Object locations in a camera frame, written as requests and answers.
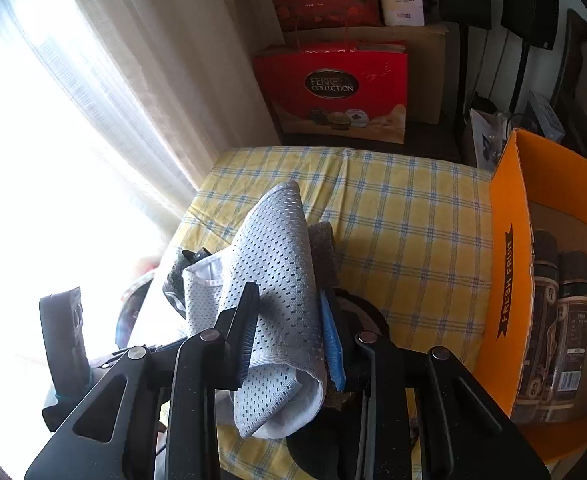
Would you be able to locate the brown padded headboard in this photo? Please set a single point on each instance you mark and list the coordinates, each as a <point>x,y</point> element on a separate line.
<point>576,55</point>

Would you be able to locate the brown cardboard box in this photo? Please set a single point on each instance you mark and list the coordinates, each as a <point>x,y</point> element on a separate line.
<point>426,75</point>

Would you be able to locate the light grey mesh cloth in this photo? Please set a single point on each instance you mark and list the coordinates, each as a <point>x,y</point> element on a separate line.
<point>278,270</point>

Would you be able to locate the grey knit cloth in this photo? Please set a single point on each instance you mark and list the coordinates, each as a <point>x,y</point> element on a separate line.
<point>323,255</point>

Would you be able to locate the orange cardboard box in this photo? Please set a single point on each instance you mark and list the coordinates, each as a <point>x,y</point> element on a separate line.
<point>511,260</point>

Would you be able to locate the yellow plaid bed sheet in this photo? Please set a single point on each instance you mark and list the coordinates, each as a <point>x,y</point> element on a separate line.
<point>413,220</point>

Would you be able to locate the black cloth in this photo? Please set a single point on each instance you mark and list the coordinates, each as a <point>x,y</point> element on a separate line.
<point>359,316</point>

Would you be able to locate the red chocolate gift bag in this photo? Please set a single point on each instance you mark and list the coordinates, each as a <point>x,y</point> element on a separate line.
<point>331,90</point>

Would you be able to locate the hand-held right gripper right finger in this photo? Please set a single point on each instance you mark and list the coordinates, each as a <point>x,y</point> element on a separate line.
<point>331,347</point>

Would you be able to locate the white small box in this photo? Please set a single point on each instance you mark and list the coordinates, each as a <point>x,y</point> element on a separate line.
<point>546,115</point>

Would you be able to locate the brown labelled bottle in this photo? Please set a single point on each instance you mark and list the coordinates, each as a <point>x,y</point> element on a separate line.
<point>541,280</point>
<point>571,305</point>

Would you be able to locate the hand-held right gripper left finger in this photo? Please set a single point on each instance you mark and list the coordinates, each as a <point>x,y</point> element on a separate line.
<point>246,342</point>

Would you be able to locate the clear plastic bag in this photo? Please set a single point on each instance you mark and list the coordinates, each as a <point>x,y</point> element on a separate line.
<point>486,140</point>

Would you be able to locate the beige curtain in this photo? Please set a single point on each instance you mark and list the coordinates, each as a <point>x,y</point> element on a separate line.
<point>138,60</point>

